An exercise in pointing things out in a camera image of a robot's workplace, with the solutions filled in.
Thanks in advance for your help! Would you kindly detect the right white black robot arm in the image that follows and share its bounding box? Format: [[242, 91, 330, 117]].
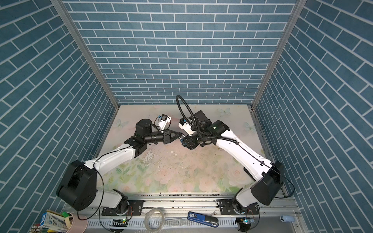
[[179, 111, 284, 214]]

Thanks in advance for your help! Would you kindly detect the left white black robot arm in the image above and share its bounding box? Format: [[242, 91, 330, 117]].
[[56, 119, 183, 215]]

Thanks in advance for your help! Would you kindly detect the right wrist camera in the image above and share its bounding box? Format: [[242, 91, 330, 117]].
[[178, 118, 195, 136]]

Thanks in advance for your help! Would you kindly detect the small light blue object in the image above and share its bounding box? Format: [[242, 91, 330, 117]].
[[280, 215, 295, 223]]

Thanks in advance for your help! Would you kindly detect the white blue cardboard box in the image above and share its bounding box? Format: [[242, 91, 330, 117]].
[[40, 211, 68, 233]]

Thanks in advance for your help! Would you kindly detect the blue black handheld device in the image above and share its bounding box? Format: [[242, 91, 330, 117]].
[[187, 211, 220, 228]]

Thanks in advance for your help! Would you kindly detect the aluminium rail frame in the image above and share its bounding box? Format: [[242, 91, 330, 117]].
[[64, 194, 308, 233]]

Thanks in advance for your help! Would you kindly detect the pink cup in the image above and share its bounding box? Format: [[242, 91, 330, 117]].
[[65, 214, 88, 233]]

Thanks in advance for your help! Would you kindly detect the floral table mat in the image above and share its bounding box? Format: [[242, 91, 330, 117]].
[[97, 105, 253, 194]]

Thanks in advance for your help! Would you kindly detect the black calculator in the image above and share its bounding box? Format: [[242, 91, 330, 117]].
[[243, 167, 255, 181]]

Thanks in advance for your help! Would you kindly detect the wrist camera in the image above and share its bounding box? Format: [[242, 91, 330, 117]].
[[157, 114, 172, 132], [178, 118, 195, 136]]

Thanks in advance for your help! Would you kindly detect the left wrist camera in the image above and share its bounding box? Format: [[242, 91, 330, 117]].
[[157, 114, 172, 132]]

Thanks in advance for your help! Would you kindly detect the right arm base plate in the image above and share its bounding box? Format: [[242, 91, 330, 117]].
[[216, 199, 260, 215]]

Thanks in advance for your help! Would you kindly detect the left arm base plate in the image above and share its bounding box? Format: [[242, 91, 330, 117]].
[[101, 200, 144, 216]]

